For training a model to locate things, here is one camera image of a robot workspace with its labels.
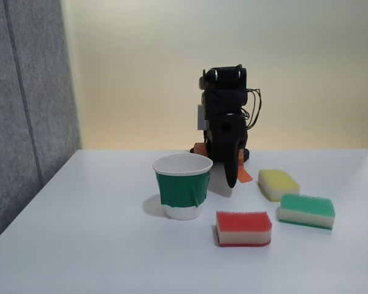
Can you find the grey felt partition panel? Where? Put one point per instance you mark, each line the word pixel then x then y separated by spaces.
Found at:
pixel 24 107

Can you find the yellow sponge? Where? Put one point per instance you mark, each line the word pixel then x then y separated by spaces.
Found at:
pixel 277 183

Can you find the orange block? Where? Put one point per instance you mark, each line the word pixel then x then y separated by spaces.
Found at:
pixel 200 149

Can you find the white paper cup green tape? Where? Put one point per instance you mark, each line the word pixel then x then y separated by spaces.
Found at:
pixel 181 190

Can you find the green and white sponge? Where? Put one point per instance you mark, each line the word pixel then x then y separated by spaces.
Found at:
pixel 306 211

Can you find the orange tape strip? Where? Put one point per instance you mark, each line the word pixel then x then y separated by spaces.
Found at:
pixel 244 174

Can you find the red and white sponge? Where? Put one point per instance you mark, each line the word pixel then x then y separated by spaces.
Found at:
pixel 242 228

